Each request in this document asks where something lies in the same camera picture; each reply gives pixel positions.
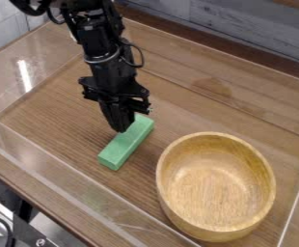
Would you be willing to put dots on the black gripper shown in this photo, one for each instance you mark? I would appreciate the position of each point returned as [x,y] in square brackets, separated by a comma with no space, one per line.
[113,87]

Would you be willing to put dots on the green rectangular block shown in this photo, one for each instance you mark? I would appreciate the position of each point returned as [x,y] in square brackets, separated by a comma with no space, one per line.
[122,146]

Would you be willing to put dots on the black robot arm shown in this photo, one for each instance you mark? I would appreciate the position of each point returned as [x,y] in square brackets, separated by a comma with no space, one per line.
[97,28]

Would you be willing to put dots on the brown wooden bowl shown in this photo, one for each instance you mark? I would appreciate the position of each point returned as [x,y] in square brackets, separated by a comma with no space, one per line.
[217,186]

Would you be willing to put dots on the metal frame lower left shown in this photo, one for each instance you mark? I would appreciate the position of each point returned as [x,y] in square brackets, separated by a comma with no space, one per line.
[18,233]

